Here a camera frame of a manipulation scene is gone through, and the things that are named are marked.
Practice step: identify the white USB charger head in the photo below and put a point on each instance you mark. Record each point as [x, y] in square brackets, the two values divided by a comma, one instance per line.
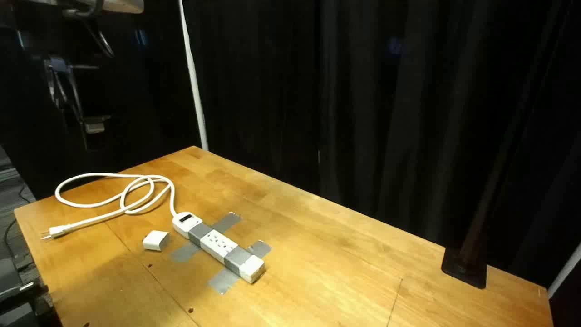
[157, 241]

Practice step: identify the black curtain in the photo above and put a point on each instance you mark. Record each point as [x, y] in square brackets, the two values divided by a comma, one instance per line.
[364, 92]

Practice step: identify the white power strip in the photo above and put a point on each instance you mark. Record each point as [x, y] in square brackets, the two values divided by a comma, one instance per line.
[219, 244]

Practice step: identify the white slanted pole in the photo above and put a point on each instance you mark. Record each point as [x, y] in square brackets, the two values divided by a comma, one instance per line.
[193, 79]

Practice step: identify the dark background tripod stand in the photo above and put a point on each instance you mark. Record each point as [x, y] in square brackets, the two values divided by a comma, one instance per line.
[75, 92]

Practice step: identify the black breadboard robot table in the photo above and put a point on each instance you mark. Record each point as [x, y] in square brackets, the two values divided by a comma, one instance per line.
[10, 193]

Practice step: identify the metal post with black base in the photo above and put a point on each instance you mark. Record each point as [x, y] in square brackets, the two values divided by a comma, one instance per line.
[466, 266]

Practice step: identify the white frame pole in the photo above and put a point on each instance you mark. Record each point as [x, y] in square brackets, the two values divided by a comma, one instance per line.
[566, 270]

